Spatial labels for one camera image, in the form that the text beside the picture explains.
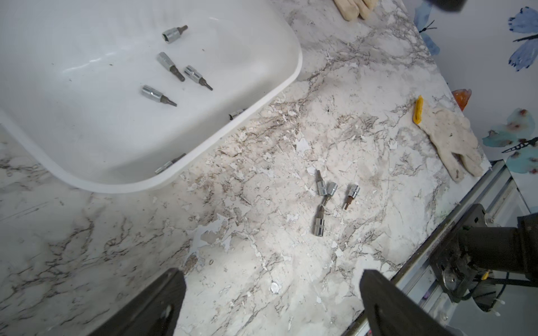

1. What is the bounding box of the white glove yellow cuff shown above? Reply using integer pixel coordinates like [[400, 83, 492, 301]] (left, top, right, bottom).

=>
[[413, 96, 485, 183]]

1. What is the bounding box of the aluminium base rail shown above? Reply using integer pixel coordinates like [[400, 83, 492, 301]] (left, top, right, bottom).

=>
[[342, 159, 530, 336]]

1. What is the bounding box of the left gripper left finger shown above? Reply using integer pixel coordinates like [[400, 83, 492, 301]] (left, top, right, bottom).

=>
[[91, 268, 186, 336]]

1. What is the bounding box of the beige work glove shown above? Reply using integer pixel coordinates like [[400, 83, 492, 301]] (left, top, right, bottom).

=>
[[333, 0, 378, 22]]

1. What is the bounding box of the white plastic storage box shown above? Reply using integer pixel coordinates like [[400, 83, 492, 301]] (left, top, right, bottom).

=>
[[1, 1, 303, 194]]

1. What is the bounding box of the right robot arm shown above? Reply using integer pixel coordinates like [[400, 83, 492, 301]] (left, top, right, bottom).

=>
[[458, 214, 537, 283]]

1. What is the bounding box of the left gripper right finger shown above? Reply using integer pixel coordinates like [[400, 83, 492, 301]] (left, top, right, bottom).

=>
[[360, 270, 452, 336]]

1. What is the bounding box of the silver socket bit cluster right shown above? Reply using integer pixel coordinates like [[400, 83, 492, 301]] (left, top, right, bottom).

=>
[[343, 184, 360, 210]]

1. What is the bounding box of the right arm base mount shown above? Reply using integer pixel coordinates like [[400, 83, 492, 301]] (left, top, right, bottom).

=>
[[429, 204, 497, 304]]

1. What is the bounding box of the silver socket bit cluster left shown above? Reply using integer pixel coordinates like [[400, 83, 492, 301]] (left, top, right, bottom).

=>
[[316, 169, 327, 196]]

